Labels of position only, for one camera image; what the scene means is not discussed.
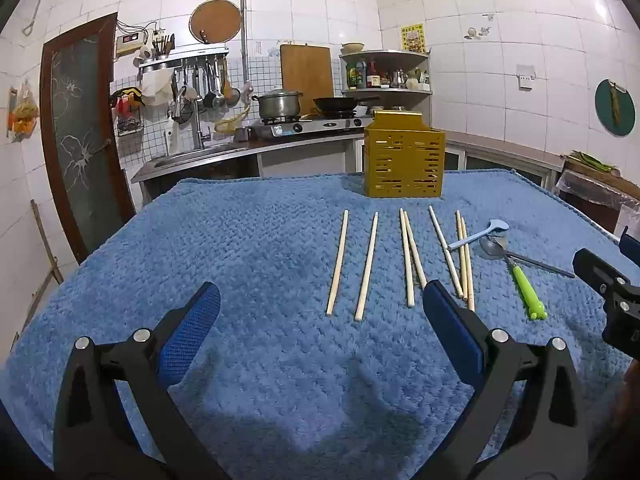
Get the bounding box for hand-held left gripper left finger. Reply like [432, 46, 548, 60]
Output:
[52, 281, 231, 480]

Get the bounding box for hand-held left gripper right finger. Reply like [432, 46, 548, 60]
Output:
[422, 280, 590, 480]

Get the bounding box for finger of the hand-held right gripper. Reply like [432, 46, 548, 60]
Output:
[619, 226, 640, 261]
[572, 248, 640, 361]

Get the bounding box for wooden chopstick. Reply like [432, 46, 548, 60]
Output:
[326, 209, 350, 316]
[454, 210, 469, 302]
[403, 211, 429, 291]
[428, 204, 464, 297]
[354, 212, 380, 322]
[460, 217, 476, 312]
[398, 208, 416, 307]

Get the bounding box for grey metal utensil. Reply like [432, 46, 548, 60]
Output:
[505, 251, 577, 279]

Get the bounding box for green handled metal spoon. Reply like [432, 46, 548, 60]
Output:
[479, 236, 548, 322]

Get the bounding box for light blue spoon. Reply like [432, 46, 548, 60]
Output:
[446, 219, 510, 252]

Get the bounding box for yellow perforated utensil holder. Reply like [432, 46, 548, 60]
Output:
[363, 110, 446, 198]

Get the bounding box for side table with plastic cover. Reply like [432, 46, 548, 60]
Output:
[555, 152, 640, 233]

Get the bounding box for blue textured towel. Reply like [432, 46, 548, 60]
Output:
[0, 169, 640, 480]

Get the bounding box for green vegetables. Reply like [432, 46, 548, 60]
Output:
[570, 151, 621, 173]

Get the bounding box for glass door counter cabinets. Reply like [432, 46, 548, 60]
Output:
[442, 132, 563, 188]

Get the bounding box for steel sink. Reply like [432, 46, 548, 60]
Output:
[152, 142, 248, 168]

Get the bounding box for kitchen counter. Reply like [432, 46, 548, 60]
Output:
[131, 130, 366, 183]

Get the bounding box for brown door with frosted glass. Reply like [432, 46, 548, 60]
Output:
[40, 12, 137, 265]

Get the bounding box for steel cooking pot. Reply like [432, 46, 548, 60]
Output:
[251, 88, 304, 121]

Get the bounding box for steel gas stove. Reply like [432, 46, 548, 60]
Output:
[250, 115, 376, 140]

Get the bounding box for black wok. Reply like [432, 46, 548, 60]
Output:
[313, 95, 381, 115]

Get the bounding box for hanging bag of orange fruit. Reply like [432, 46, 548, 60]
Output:
[7, 82, 40, 141]

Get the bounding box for wooden cutting board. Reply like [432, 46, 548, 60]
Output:
[279, 43, 335, 103]

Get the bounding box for steel corner shelf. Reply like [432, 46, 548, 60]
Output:
[339, 50, 433, 111]

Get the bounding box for round cork board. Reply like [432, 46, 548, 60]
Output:
[189, 0, 243, 45]

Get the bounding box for green round wall board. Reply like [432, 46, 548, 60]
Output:
[594, 79, 637, 137]

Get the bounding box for wall hooks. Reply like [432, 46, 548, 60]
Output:
[462, 12, 496, 41]

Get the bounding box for steel wall utensil rack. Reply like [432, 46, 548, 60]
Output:
[137, 45, 230, 68]

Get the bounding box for white wall electrical box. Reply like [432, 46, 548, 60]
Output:
[115, 34, 143, 56]

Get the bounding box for yellow wall poster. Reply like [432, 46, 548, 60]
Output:
[400, 23, 427, 53]

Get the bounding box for grey wall pipe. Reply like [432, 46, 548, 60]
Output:
[239, 0, 248, 86]

